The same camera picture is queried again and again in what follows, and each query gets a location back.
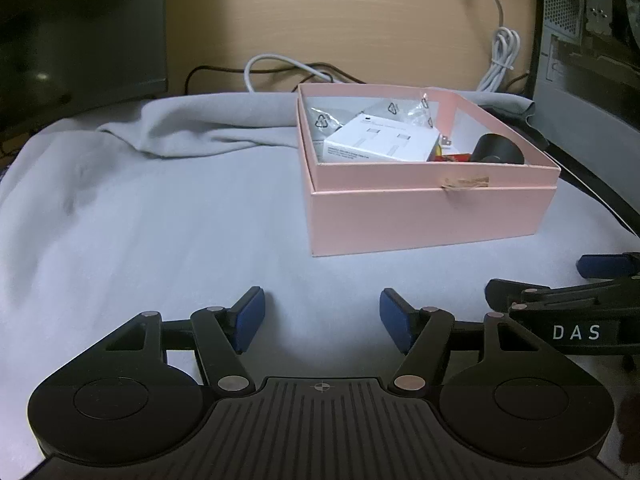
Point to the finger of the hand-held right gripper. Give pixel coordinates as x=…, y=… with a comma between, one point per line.
x=550, y=294
x=607, y=264

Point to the white plug charger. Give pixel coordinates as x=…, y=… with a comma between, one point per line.
x=444, y=141

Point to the computer case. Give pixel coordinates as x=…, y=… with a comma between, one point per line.
x=590, y=35

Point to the dark monitor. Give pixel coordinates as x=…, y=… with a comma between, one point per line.
x=75, y=35

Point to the pink cardboard box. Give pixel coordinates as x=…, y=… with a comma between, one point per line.
x=425, y=220

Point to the clear plastic bag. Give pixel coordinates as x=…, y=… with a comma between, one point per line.
x=325, y=121
x=426, y=106
x=391, y=108

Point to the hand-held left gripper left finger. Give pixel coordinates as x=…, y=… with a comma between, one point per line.
x=248, y=321

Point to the grey blanket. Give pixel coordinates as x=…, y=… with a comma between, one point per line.
x=150, y=220

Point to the red small object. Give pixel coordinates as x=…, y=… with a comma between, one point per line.
x=456, y=158

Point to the black case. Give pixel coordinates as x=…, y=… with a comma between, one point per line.
x=497, y=151

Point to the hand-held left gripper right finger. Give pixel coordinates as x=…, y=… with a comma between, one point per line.
x=395, y=322

